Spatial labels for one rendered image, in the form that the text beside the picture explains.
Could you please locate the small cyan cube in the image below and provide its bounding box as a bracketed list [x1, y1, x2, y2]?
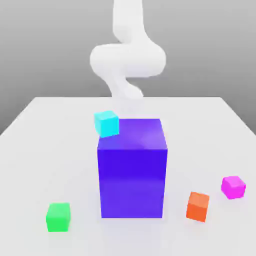
[93, 110, 120, 139]

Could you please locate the small magenta cube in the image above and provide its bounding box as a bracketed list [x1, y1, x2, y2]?
[220, 175, 247, 200]

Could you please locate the large purple box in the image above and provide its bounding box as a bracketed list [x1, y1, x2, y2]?
[96, 118, 168, 219]

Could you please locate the small orange cube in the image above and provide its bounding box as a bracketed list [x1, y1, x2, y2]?
[185, 191, 210, 223]

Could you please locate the small green cube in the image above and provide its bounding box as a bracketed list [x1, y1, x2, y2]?
[45, 202, 71, 233]

